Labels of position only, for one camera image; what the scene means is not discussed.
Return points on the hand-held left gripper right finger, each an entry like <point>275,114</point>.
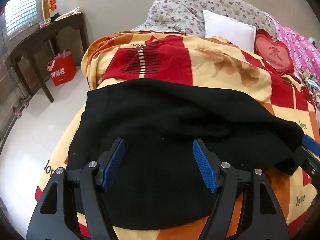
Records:
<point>203,163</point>

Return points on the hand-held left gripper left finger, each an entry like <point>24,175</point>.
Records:
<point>115,160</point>

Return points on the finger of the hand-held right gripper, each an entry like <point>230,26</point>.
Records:
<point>308,161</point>
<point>310,143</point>

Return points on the black pants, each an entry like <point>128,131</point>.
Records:
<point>162,120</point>

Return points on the patterned cloth pile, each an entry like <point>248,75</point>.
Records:
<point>311,92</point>

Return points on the pink printed blanket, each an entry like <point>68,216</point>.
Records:
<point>300,45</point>

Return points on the red heart cushion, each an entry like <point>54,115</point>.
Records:
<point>273,51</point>

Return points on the red yellow printed blanket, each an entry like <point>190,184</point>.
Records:
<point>220,60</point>

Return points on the red shopping bag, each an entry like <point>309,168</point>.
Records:
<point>62,68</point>

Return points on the glass door cabinet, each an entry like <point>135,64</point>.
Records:
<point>10,80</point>

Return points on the white pillow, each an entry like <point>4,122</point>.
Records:
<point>226,28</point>

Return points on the dark wooden table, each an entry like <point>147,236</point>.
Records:
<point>53,28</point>

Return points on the pink cloth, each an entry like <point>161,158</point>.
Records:
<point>68,13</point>

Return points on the clear small box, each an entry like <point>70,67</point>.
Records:
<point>44,23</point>

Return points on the dark cloth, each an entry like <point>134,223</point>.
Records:
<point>55,17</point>

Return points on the window with white grille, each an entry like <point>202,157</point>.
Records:
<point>23,7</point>

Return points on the red wall sticker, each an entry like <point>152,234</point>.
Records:
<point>52,2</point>

